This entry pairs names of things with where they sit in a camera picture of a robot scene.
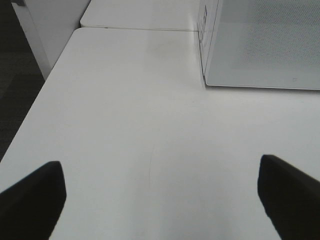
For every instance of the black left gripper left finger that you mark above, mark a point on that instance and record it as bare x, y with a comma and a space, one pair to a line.
31, 208

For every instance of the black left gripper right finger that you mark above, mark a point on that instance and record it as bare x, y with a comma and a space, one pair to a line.
291, 199

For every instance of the white microwave door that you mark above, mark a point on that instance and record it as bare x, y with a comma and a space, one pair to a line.
265, 44

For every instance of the white microwave oven body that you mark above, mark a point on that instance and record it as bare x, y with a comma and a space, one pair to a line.
208, 19

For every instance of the white adjacent table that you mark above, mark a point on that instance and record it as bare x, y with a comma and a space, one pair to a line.
159, 15

